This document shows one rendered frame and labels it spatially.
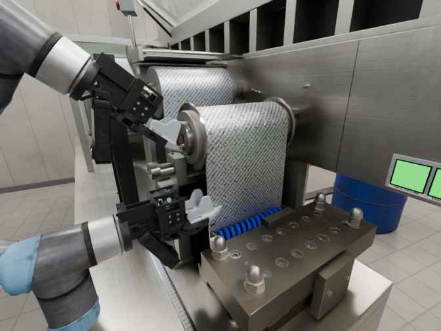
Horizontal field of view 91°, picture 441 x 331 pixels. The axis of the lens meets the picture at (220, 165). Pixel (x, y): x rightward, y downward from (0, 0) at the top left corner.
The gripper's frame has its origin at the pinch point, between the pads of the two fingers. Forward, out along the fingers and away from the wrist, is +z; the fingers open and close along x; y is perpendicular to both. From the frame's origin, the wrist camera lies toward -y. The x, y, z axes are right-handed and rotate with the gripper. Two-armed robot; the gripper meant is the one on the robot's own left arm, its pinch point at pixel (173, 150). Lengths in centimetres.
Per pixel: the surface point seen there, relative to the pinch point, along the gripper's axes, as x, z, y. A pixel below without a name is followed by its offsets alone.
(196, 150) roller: -4.9, 1.9, 2.4
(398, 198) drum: 15, 213, 68
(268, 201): -6.6, 28.2, 1.5
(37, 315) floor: 102, 29, -136
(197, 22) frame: 58, 4, 54
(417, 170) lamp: -31.1, 29.0, 20.8
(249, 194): -6.5, 20.2, 0.6
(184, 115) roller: 0.1, -2.1, 7.3
